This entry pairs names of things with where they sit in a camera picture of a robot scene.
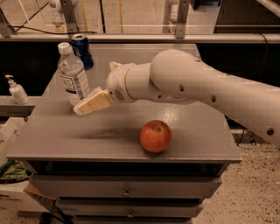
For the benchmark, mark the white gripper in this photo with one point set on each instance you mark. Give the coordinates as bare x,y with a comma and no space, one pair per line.
117,82

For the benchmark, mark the clear water bottle blue label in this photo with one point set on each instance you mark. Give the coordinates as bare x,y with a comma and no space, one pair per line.
72,74

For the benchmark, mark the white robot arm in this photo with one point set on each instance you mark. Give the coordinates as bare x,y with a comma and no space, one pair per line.
175,76

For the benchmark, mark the white pump dispenser bottle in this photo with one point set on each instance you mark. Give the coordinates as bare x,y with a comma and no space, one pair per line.
17,91

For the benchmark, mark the blue soda can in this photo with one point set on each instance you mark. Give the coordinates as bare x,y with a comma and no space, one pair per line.
81,49

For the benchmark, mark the red apple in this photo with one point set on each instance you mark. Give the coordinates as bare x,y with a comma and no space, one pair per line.
155,136

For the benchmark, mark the grey drawer cabinet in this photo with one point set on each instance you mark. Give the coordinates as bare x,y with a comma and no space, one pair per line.
57,142

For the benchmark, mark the top grey drawer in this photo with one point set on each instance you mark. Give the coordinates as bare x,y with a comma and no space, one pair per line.
126,187

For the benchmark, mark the grey drawer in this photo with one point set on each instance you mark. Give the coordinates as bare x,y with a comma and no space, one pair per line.
130,208
126,187

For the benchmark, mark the middle grey drawer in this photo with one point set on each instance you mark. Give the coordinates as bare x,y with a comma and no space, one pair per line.
130,208

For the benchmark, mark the green bag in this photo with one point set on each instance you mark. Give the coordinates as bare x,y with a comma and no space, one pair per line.
13,171

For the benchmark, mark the white cardboard box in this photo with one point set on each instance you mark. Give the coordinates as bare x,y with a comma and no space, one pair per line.
13,196

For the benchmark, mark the grey metal rail frame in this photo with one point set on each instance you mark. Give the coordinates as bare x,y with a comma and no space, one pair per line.
142,21

